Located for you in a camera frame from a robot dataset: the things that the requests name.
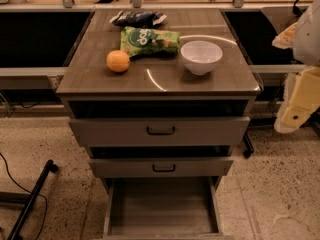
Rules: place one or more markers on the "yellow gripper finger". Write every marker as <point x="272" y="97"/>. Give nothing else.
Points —
<point x="301" y="99"/>
<point x="285" y="39"/>

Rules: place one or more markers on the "orange fruit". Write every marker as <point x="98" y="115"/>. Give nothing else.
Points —
<point x="118" y="61"/>

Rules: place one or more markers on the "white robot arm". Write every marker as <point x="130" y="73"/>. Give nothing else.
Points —
<point x="306" y="43"/>

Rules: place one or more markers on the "top drawer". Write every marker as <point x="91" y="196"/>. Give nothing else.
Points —
<point x="137" y="132"/>

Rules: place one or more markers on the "grey drawer cabinet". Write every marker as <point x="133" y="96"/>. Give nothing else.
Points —
<point x="158" y="86"/>

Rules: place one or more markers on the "open bottom drawer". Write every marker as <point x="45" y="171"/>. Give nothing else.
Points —
<point x="181" y="208"/>

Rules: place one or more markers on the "middle drawer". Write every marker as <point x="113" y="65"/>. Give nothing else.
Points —
<point x="160" y="167"/>

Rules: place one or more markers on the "white bowl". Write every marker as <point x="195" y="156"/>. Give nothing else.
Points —
<point x="200" y="57"/>

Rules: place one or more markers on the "green snack bag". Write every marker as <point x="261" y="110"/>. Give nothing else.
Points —
<point x="142" y="41"/>

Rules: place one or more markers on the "dark blue snack bag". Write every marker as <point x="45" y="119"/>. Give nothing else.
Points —
<point x="138" y="19"/>

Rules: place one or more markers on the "black stand leg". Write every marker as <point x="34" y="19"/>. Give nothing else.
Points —
<point x="26" y="199"/>

